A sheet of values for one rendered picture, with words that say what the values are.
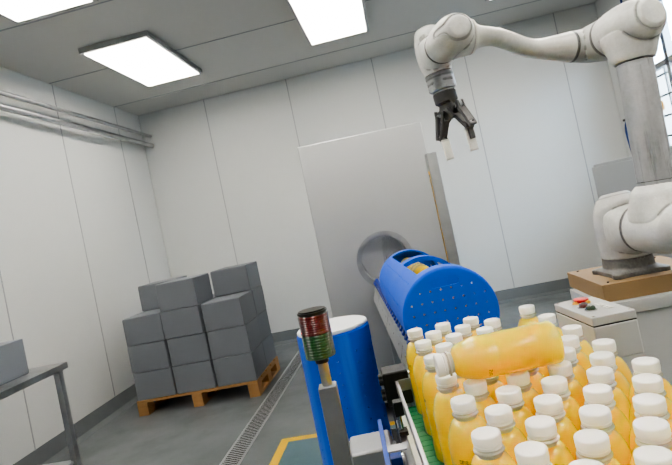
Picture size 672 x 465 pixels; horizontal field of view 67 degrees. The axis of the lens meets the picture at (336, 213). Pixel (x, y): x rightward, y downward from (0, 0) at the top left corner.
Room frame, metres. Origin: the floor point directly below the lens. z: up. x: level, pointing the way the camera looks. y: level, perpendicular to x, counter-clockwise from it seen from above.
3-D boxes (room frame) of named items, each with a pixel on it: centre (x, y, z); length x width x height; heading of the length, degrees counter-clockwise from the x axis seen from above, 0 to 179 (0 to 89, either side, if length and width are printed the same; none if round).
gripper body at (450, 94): (1.64, -0.42, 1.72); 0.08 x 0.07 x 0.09; 21
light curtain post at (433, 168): (2.94, -0.60, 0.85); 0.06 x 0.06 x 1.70; 0
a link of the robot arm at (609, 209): (1.73, -0.94, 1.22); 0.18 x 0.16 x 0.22; 7
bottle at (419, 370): (1.20, -0.14, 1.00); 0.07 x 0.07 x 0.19
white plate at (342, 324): (2.00, 0.11, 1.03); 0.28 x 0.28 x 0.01
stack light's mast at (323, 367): (1.07, 0.09, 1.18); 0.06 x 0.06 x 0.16
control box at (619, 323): (1.24, -0.56, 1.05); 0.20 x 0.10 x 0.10; 0
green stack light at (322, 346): (1.07, 0.09, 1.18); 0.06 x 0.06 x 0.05
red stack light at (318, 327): (1.07, 0.09, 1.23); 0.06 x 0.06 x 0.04
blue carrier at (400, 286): (1.93, -0.27, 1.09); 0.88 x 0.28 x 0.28; 0
